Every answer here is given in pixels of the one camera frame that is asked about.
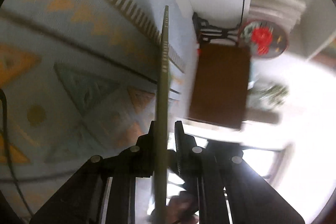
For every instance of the light green frog book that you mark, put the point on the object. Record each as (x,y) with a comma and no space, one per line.
(162,108)

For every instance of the patterned blue table mat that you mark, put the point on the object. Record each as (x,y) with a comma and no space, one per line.
(78,43)

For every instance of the round embroidered fan on stand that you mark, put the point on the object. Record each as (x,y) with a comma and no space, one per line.
(262,37)

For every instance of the person's right hand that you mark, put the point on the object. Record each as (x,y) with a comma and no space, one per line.
(181,209)

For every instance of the brown wooden cabinet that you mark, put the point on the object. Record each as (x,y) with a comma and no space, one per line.
(220,85)

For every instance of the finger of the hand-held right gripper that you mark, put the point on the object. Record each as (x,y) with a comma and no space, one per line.
(179,148)
(147,150)

